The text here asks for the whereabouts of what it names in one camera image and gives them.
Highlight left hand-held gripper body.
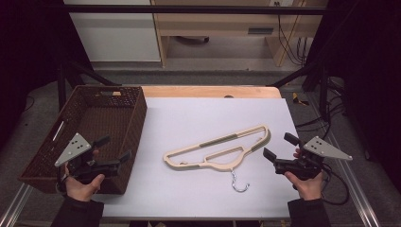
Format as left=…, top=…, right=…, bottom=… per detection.
left=54, top=132, right=123, bottom=184

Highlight aluminium rail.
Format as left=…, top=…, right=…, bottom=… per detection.
left=0, top=183, right=34, bottom=227
left=305, top=94, right=383, bottom=227

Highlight brown woven basket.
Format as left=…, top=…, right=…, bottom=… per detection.
left=18, top=84, right=148, bottom=196

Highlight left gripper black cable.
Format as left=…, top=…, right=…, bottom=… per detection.
left=56, top=165, right=69, bottom=194

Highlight black curtain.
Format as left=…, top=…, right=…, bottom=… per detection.
left=305, top=0, right=401, bottom=185
left=0, top=0, right=93, bottom=150

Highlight person's left hand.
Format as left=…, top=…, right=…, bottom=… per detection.
left=64, top=149, right=106, bottom=203

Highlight black horizontal frame bar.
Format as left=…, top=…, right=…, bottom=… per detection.
left=41, top=4, right=327, bottom=16

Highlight white table mat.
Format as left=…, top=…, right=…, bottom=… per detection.
left=93, top=96, right=301, bottom=220

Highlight yellow and black tool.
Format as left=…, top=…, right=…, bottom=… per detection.
left=291, top=92, right=310, bottom=107

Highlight person's right hand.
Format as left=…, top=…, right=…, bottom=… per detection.
left=283, top=148, right=325, bottom=201

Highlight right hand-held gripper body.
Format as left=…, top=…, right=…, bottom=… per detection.
left=273, top=135, right=354, bottom=182

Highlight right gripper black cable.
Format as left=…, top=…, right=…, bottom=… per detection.
left=319, top=163, right=351, bottom=206

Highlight hanging black cables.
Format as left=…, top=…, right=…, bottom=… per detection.
left=274, top=1, right=309, bottom=67

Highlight black metal stand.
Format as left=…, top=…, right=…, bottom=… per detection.
left=268, top=61, right=331, bottom=123
left=56, top=61, right=123, bottom=112

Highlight light wooden desk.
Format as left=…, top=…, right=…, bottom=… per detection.
left=150, top=0, right=329, bottom=68

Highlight black floor cables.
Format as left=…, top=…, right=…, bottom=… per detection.
left=295, top=77, right=348, bottom=140

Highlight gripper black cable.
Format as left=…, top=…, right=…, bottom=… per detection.
left=56, top=165, right=69, bottom=194
left=319, top=163, right=351, bottom=206

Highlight white cabinet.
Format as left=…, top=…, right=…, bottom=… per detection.
left=63, top=0, right=162, bottom=63

